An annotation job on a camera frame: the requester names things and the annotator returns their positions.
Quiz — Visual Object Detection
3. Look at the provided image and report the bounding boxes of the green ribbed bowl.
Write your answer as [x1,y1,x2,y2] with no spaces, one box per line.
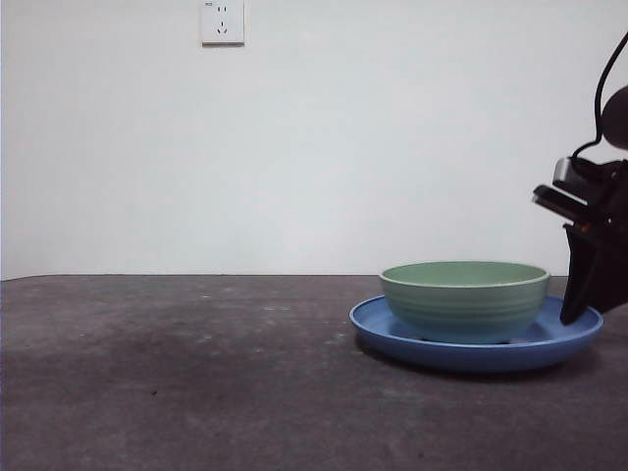
[378,260,551,344]

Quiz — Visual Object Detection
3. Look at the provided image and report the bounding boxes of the blue round plate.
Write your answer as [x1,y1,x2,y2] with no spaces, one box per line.
[348,292,604,373]

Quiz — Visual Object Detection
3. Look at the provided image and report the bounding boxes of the pale grey right wrist camera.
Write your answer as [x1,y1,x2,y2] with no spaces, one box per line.
[551,156,593,192]

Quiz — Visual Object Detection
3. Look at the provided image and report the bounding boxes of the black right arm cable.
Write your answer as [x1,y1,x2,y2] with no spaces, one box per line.
[571,29,628,161]

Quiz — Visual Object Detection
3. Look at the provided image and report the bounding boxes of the white wall socket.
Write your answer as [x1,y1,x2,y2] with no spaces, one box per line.
[200,0,245,49]

